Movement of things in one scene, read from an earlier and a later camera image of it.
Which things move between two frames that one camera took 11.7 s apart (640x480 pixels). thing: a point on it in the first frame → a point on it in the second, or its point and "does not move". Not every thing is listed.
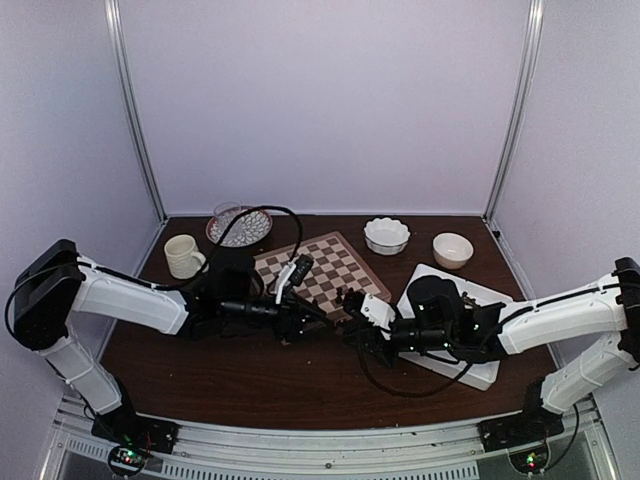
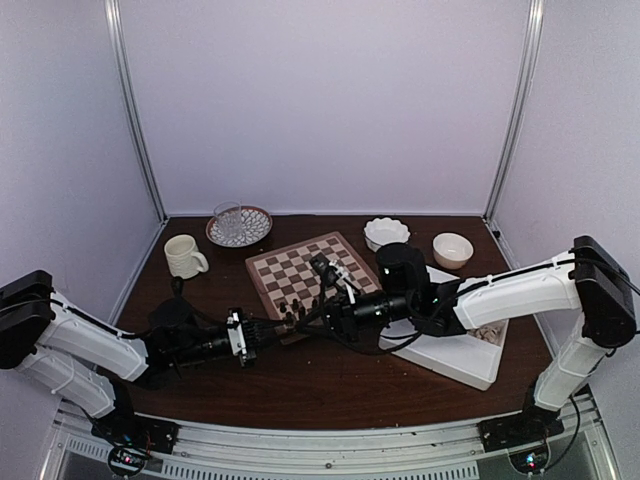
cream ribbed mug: x=185 y=259 does not move
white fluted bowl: x=386 y=236 does not move
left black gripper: x=293 y=316 → x=253 y=347
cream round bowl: x=451 y=251 does not move
